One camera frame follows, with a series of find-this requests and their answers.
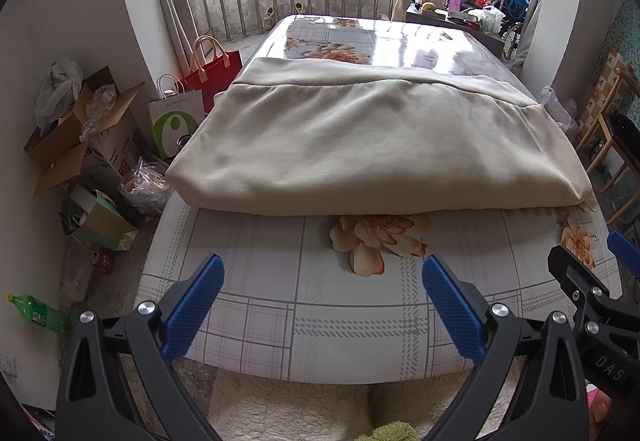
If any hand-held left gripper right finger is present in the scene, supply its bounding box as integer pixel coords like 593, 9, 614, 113
421, 255, 591, 441

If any green and cream fluffy rug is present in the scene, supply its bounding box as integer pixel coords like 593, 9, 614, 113
207, 368, 501, 441

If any wooden chair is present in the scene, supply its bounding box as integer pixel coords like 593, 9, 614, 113
575, 66, 640, 227

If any white plastic bag in box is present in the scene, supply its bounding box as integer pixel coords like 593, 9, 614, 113
35, 58, 83, 129

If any clear plastic bag in box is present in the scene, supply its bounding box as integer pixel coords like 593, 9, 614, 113
80, 83, 118, 142

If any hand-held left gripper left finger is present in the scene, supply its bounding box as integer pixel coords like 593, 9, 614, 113
55, 253, 226, 441

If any open brown cardboard box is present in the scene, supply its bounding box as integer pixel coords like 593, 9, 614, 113
24, 66, 146, 196

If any dark cabinet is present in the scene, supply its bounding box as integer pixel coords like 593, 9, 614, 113
405, 3, 506, 59

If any white and green paper bag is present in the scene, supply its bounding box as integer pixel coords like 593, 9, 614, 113
147, 75, 206, 159

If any green plastic bottle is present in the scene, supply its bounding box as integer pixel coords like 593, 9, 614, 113
7, 292, 71, 336

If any red tote bag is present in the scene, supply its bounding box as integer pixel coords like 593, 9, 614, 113
177, 36, 243, 114

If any green gift bag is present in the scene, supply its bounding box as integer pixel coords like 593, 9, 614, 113
61, 183, 140, 252

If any wheelchair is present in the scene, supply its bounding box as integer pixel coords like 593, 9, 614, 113
500, 0, 531, 62

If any white bag on cabinet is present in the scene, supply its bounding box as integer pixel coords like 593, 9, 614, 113
480, 7, 506, 32

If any person's right hand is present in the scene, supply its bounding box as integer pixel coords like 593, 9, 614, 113
587, 388, 618, 441

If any red drink can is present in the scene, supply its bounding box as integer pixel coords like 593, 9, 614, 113
90, 251, 115, 274

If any clear plastic bag on floor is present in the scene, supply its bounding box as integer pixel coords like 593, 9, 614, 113
120, 158, 173, 216

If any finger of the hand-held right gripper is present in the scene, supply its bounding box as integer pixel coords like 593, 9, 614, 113
607, 230, 640, 279
547, 245, 608, 317

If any white printed carton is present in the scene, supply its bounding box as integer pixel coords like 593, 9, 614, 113
82, 111, 153, 182

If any white plastic bag on floor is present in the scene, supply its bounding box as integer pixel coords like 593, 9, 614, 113
537, 85, 578, 134

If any black bag on chair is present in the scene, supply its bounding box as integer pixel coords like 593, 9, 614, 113
612, 113, 640, 154

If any beige jacket with black trim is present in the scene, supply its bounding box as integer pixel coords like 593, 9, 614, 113
165, 56, 596, 216

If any table with floral tablecloth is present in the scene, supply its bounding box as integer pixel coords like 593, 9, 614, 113
135, 13, 626, 384

